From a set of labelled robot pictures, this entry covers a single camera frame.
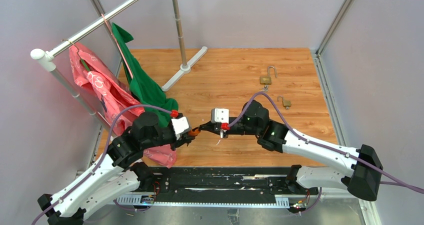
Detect orange black Opel padlock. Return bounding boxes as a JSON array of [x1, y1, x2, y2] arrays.
[[188, 126, 201, 137]]

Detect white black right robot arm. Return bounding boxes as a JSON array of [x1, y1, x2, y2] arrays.
[[198, 100, 383, 202]]

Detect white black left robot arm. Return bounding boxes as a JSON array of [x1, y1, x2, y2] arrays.
[[37, 111, 194, 225]]

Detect green garment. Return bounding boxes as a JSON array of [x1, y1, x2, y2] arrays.
[[111, 23, 179, 111]]

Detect pink patterned garment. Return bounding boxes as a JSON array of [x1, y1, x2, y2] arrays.
[[68, 42, 178, 169]]

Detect large brass padlock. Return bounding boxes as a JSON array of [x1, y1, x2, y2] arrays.
[[259, 66, 278, 85]]

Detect small brass padlock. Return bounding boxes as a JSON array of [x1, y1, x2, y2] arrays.
[[277, 96, 292, 110]]

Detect white metal clothes rack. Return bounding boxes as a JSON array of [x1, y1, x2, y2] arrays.
[[30, 0, 209, 142]]

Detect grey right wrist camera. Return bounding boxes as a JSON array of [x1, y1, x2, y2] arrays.
[[210, 107, 230, 124]]

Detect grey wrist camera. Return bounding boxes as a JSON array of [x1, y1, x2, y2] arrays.
[[210, 107, 230, 124], [170, 116, 192, 140]]

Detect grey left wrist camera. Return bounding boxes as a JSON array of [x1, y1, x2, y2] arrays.
[[170, 116, 192, 140]]

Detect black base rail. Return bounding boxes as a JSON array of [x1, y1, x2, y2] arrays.
[[109, 167, 323, 213]]

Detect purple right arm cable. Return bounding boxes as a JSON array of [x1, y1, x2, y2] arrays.
[[220, 91, 424, 195]]

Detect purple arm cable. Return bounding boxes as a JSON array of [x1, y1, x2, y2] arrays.
[[31, 104, 180, 225], [220, 91, 424, 195]]

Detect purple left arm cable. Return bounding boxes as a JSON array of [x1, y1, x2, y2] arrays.
[[31, 104, 180, 225]]

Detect aluminium frame post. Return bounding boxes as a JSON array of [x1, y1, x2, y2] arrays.
[[310, 0, 382, 225]]

